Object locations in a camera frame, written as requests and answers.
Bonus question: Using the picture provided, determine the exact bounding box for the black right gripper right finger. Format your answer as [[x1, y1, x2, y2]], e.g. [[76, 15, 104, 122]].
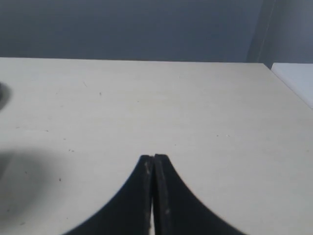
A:
[[154, 154, 243, 235]]

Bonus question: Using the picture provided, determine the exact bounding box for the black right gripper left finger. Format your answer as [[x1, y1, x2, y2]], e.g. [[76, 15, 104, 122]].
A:
[[67, 155, 154, 235]]

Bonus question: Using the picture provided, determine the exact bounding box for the round steel plate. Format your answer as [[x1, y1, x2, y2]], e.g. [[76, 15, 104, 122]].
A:
[[0, 84, 4, 109]]

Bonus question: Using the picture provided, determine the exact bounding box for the white adjacent table surface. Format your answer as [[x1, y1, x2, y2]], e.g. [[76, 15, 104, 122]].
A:
[[271, 63, 313, 109]]

